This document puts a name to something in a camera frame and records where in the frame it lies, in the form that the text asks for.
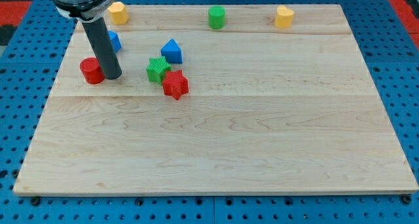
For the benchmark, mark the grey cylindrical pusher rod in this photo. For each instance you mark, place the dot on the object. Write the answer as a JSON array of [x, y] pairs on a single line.
[[102, 47]]

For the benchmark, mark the green star block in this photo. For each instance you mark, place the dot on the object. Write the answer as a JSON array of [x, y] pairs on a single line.
[[156, 70]]

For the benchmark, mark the red star block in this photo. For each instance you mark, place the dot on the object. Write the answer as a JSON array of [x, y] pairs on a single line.
[[175, 84]]

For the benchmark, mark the yellow heart block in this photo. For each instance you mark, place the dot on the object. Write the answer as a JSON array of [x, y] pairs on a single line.
[[284, 17]]

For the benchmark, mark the blue cube block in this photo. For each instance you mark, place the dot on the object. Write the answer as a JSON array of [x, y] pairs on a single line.
[[115, 41]]

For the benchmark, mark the yellow hexagon block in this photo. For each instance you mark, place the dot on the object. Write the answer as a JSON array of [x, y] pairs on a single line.
[[118, 13]]

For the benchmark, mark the red cylinder block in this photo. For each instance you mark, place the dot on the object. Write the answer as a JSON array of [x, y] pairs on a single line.
[[91, 70]]

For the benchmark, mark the blue triangle block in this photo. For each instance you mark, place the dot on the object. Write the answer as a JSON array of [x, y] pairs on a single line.
[[172, 52]]

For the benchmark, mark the green cylinder block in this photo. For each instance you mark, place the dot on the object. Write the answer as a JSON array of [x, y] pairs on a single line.
[[216, 17]]

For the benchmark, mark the light wooden board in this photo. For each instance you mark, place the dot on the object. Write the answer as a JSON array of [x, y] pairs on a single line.
[[269, 112]]

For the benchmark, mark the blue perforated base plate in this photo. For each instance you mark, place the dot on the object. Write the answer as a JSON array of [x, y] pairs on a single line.
[[31, 61]]

